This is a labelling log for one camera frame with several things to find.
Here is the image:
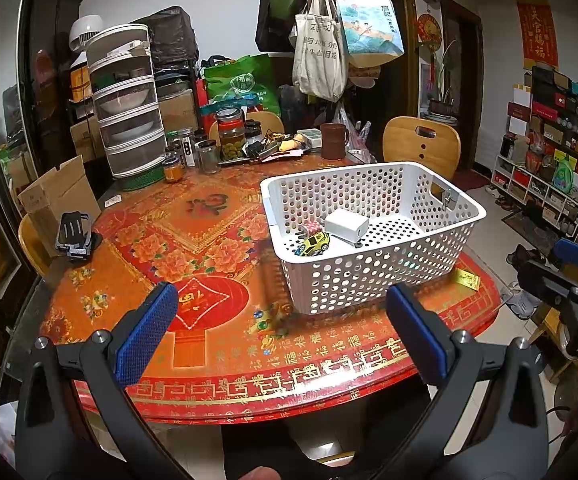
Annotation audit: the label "white fan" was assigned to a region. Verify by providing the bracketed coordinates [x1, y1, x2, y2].
[68, 15, 106, 54]

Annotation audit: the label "white shelf unit with boxes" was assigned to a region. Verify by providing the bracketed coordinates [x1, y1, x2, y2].
[491, 65, 578, 239]

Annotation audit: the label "green shopping bag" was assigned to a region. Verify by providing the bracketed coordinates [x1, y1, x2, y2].
[204, 54, 283, 117]

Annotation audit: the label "yellow toy car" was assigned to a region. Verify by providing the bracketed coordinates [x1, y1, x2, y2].
[293, 231, 331, 258]

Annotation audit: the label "black hanging bag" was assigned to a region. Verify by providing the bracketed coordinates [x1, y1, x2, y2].
[255, 0, 296, 54]

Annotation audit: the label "glass jar with red lid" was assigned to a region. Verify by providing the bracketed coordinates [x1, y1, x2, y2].
[215, 108, 247, 162]

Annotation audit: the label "white and blue slippers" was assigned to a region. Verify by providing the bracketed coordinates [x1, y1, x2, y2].
[506, 285, 540, 322]

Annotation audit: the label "pink paper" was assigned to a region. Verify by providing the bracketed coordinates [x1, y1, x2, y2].
[261, 149, 306, 164]

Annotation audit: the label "stacked food cover tower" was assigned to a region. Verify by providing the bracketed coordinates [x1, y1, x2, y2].
[85, 24, 168, 180]

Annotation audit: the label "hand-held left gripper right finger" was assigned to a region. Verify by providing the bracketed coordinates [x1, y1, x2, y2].
[384, 283, 553, 480]

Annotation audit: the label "black plastic cover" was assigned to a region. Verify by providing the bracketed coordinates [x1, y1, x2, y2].
[132, 6, 201, 69]

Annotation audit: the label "round red wall ornament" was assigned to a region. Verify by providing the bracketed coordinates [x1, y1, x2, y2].
[416, 12, 444, 52]

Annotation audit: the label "clear plastic bag red print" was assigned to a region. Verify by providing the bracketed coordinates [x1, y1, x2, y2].
[336, 102, 386, 164]

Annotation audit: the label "illustrated tote bag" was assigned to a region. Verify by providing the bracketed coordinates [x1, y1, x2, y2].
[335, 0, 406, 69]

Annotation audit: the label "wooden chair with slotted back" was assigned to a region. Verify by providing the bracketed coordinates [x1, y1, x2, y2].
[383, 116, 462, 182]

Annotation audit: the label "brown ceramic mug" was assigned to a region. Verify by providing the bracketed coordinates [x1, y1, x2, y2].
[320, 122, 351, 160]

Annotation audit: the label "green plastic basket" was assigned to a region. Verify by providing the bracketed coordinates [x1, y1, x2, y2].
[118, 165, 166, 192]

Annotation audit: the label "potted plant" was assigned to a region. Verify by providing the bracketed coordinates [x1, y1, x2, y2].
[425, 40, 460, 122]

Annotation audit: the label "brown cardboard box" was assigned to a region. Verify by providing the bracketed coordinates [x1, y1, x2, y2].
[156, 91, 203, 137]

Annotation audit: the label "white perforated plastic basket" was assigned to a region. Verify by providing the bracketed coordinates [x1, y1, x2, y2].
[260, 161, 488, 316]

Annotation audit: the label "dark shoes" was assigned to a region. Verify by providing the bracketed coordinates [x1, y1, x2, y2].
[506, 242, 537, 267]

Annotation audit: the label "metal tray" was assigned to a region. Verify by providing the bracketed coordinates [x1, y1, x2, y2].
[217, 139, 313, 167]

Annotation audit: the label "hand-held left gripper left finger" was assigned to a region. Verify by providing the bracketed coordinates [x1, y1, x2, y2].
[14, 281, 193, 480]

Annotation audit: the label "yellow card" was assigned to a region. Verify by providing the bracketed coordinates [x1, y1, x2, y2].
[455, 269, 480, 292]

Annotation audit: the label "dark wooden cabinet with mirror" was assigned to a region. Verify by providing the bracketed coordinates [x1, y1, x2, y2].
[0, 0, 83, 312]

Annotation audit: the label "beige canvas tote bag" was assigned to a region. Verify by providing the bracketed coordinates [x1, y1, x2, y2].
[291, 0, 348, 103]

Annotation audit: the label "open cardboard box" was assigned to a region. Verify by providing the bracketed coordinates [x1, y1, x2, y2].
[18, 155, 103, 257]

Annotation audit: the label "small jar orange contents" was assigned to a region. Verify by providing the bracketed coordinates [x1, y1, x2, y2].
[162, 157, 186, 183]

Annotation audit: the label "white and black charger box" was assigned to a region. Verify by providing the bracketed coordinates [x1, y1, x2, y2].
[324, 208, 371, 247]

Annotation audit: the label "dark floor mat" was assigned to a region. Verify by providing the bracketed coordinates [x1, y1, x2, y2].
[500, 205, 557, 242]

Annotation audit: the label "red wall scroll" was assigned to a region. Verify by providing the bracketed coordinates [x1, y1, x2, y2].
[517, 1, 560, 72]

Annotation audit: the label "empty glass jar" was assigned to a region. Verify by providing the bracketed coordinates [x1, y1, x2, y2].
[196, 140, 220, 175]

